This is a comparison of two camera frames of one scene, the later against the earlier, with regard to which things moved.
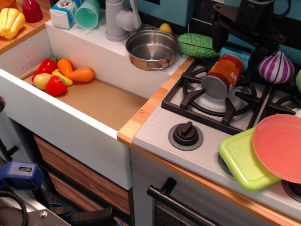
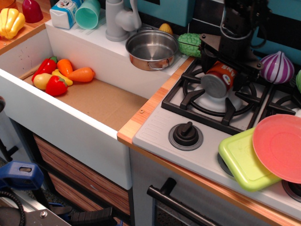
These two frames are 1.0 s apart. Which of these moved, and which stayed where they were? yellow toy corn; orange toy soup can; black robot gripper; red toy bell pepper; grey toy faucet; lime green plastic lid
Moved: black robot gripper; orange toy soup can
Stayed: red toy bell pepper; grey toy faucet; lime green plastic lid; yellow toy corn
